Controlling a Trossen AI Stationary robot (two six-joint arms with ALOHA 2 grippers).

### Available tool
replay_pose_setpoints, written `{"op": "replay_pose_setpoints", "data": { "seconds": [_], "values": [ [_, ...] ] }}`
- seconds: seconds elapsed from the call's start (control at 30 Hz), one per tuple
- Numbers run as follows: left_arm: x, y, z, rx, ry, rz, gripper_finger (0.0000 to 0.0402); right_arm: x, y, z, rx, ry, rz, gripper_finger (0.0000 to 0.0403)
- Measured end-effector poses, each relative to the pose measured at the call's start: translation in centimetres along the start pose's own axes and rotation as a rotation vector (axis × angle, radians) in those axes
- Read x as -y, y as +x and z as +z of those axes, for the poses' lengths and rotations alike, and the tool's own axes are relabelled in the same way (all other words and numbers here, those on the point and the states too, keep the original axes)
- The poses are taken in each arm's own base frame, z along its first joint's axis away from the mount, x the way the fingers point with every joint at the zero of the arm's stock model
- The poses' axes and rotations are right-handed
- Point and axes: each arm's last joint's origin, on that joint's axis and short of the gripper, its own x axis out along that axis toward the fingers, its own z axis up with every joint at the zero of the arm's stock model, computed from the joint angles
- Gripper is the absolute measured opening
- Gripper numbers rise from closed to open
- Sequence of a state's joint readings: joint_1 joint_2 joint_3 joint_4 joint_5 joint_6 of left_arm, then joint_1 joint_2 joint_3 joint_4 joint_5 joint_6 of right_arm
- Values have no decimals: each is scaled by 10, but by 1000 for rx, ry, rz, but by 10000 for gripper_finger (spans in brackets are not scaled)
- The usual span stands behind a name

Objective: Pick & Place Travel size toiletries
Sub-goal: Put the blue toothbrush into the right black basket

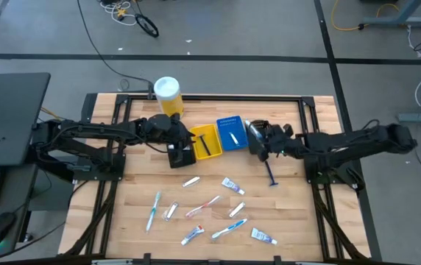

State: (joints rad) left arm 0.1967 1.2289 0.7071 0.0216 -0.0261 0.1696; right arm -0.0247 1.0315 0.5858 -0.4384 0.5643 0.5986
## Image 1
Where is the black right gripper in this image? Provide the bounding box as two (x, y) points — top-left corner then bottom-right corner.
(250, 124), (307, 163)

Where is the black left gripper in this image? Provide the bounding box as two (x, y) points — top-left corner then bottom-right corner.
(138, 117), (197, 149)

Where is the black disposable razor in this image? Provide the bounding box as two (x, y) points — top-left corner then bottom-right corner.
(197, 134), (212, 156)

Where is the blue white toothbrush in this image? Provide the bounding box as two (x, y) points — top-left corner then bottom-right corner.
(245, 120), (267, 143)
(210, 217), (249, 241)

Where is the blue disposable razor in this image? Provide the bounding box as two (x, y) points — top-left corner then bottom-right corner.
(263, 160), (280, 187)

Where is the white purple toothpaste tube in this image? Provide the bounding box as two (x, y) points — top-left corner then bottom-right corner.
(221, 177), (246, 196)
(250, 227), (278, 246)

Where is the red white toothbrush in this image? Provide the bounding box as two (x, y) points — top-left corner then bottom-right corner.
(185, 194), (223, 219)

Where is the green white toothbrush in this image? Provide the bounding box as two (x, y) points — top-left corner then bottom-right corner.
(145, 191), (163, 233)

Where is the black slotted plastic basket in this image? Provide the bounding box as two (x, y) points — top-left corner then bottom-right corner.
(245, 119), (271, 163)
(167, 143), (197, 169)

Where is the yellow slotted plastic basket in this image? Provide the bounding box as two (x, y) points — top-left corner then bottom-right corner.
(189, 124), (224, 161)

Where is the blue slotted plastic basket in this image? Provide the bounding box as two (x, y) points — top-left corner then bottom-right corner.
(216, 115), (250, 152)

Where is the yellow canister with white lid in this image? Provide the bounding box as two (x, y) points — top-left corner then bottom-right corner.
(153, 76), (185, 119)

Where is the dark grey side desk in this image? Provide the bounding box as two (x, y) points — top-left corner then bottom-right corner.
(0, 72), (52, 169)

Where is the grey lower desk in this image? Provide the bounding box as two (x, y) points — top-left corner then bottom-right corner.
(0, 163), (41, 258)

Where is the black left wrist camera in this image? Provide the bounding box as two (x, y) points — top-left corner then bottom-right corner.
(146, 113), (180, 130)

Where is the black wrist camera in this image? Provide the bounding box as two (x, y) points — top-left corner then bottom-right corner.
(146, 113), (180, 130)
(269, 123), (294, 139)

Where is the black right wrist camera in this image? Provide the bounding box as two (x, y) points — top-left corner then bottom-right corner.
(269, 123), (294, 139)

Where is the black aluminium table frame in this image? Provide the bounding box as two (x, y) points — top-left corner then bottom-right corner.
(58, 93), (375, 265)

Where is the black coiled floor cable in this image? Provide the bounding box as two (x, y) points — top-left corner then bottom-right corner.
(135, 13), (160, 38)

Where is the white floor cable bundle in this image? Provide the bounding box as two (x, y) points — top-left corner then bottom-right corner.
(99, 0), (138, 27)

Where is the yellow floor cable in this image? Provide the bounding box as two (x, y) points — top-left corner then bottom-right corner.
(330, 0), (400, 32)

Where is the long black cable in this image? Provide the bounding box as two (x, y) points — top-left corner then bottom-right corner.
(76, 0), (155, 99)

